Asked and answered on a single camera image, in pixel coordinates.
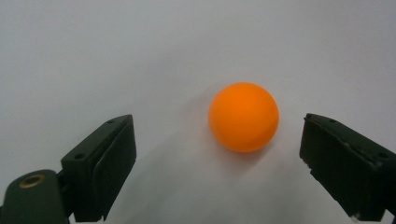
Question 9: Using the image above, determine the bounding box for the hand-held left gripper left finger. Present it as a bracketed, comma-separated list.
[60, 114, 138, 223]

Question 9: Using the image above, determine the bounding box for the orange ball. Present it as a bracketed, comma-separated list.
[207, 81, 280, 153]

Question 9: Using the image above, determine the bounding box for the white table cover sheet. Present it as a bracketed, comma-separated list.
[0, 0, 396, 224]

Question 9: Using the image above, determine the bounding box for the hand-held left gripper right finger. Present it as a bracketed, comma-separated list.
[299, 113, 396, 223]

